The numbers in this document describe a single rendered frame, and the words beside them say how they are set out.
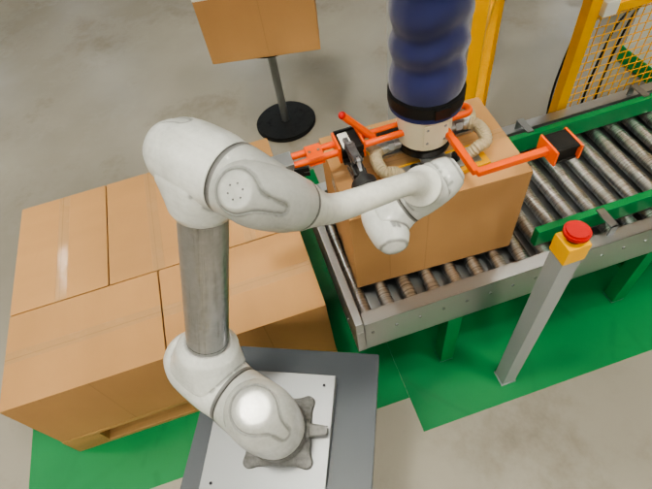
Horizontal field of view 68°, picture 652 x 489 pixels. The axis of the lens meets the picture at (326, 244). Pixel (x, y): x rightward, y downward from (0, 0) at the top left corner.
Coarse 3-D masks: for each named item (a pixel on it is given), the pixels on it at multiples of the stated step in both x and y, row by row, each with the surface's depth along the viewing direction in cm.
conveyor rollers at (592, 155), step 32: (608, 128) 214; (640, 128) 210; (544, 160) 206; (576, 160) 203; (640, 160) 202; (544, 192) 197; (576, 192) 193; (608, 192) 191; (512, 256) 182; (352, 288) 179; (384, 288) 177
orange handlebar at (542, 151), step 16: (464, 112) 149; (384, 128) 149; (448, 128) 145; (368, 144) 146; (304, 160) 145; (320, 160) 145; (464, 160) 138; (512, 160) 135; (528, 160) 136; (480, 176) 135
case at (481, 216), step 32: (384, 160) 160; (416, 160) 158; (480, 192) 152; (512, 192) 156; (352, 224) 148; (416, 224) 157; (448, 224) 161; (480, 224) 166; (512, 224) 171; (352, 256) 165; (384, 256) 166; (416, 256) 172; (448, 256) 177
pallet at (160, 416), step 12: (168, 408) 203; (180, 408) 214; (192, 408) 213; (132, 420) 202; (144, 420) 212; (156, 420) 212; (168, 420) 212; (96, 432) 200; (108, 432) 209; (120, 432) 210; (132, 432) 210; (72, 444) 202; (84, 444) 206; (96, 444) 209
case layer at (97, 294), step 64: (128, 192) 224; (64, 256) 205; (128, 256) 201; (256, 256) 193; (64, 320) 186; (128, 320) 182; (256, 320) 176; (320, 320) 184; (64, 384) 170; (128, 384) 178
